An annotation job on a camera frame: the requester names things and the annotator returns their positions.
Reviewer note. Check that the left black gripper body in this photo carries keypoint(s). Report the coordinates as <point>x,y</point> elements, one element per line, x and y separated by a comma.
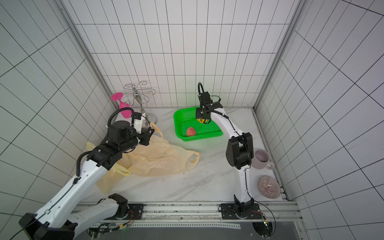
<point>134,140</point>

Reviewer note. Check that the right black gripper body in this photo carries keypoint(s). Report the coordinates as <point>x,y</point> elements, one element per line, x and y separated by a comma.
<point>202,113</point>

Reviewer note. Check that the plain beige plastic bag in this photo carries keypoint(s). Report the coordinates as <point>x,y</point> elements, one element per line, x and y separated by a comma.
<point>159,158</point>

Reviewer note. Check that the pink peach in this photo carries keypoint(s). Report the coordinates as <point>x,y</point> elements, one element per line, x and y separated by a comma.
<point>191,132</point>

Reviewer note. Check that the yellow printed plastic bag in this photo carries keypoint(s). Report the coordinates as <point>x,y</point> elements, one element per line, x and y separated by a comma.
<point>113,176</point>

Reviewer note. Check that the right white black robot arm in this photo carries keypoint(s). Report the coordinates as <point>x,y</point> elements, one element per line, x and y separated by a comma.
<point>239,152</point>

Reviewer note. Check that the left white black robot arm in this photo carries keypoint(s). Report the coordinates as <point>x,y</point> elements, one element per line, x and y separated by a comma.
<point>55,220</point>

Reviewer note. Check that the pink plastic wine glass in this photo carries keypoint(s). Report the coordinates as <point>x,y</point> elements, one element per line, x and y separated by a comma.
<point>119,97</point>

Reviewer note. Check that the green plastic basket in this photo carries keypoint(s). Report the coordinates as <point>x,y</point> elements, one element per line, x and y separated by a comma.
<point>185,118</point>

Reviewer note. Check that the silver metal glass rack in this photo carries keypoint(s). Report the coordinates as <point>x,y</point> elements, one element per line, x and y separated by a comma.
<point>141,92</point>

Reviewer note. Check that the purple mug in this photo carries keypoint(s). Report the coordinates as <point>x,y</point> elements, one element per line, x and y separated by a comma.
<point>262,160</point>

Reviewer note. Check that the aluminium mounting rail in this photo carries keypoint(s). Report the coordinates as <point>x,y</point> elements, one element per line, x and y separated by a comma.
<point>199,214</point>

